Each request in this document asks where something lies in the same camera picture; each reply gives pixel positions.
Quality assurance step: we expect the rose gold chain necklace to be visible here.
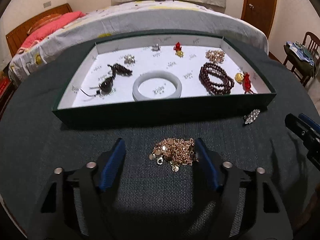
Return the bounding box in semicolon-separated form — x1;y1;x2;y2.
149;138;200;172

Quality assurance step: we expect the brown wooden door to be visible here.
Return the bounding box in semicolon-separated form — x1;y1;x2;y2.
241;0;277;38

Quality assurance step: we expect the dark red bead bracelet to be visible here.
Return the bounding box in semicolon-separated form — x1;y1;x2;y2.
198;61;235;96

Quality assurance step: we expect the pearl flower brooch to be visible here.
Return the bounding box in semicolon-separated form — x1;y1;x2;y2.
124;54;136;65

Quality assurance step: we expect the white jade bangle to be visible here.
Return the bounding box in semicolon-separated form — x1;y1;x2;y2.
132;70;182;101

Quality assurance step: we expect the dark wooden chair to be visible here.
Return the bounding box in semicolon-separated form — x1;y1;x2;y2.
283;31;319;87

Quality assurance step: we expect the bed with patterned sheet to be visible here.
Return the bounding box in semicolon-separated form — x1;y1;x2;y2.
8;1;269;85

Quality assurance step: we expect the green white-lined tray box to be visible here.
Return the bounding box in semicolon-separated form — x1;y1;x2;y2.
52;30;276;128

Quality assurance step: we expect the black gourd pendant charm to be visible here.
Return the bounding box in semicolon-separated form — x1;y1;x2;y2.
80;63;132;98

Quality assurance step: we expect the silver leaf brooch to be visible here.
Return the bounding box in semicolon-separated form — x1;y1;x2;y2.
244;109;260;125

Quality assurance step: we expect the pink pillow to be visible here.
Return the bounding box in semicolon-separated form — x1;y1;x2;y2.
16;11;86;54

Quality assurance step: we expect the dark grey table cloth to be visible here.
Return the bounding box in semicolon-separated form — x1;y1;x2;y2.
0;29;320;240

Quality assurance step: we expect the small red knot charm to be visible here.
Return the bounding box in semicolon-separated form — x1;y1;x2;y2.
174;42;184;57

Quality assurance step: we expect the rose gold crystal brooch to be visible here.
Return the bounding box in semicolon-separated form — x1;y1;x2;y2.
206;50;225;63

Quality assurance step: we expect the orange cushion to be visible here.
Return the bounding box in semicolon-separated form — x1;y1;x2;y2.
27;14;62;35

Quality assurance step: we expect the clothes pile on chair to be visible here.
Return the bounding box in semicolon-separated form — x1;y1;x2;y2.
283;41;319;78

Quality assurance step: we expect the small silver ring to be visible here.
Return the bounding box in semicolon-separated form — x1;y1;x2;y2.
151;38;162;52

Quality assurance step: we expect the red tassel gold coin charm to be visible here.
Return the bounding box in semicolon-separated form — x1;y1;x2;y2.
234;72;255;94

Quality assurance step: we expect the wooden headboard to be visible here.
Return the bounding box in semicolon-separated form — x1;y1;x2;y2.
5;3;72;57

